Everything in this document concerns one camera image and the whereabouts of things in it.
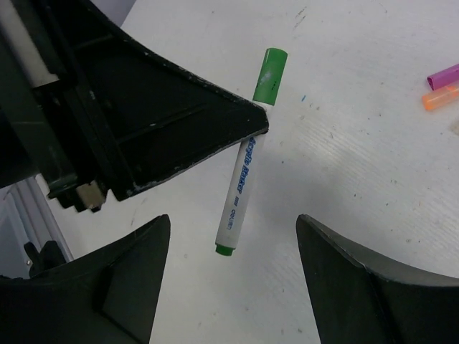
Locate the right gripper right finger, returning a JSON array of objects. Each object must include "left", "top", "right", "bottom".
[{"left": 296, "top": 215, "right": 458, "bottom": 343}]

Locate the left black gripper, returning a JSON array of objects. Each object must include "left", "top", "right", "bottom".
[{"left": 0, "top": 0, "right": 108, "bottom": 214}]

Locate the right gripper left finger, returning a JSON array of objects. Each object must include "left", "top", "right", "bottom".
[{"left": 1, "top": 215, "right": 170, "bottom": 343}]

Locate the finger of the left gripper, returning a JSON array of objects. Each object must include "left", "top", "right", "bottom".
[{"left": 39, "top": 1, "right": 269, "bottom": 201}]

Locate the purple marker cap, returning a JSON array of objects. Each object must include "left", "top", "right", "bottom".
[{"left": 427, "top": 64, "right": 459, "bottom": 90}]

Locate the green cap white marker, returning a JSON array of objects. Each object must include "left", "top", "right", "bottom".
[{"left": 1, "top": 0, "right": 59, "bottom": 87}]

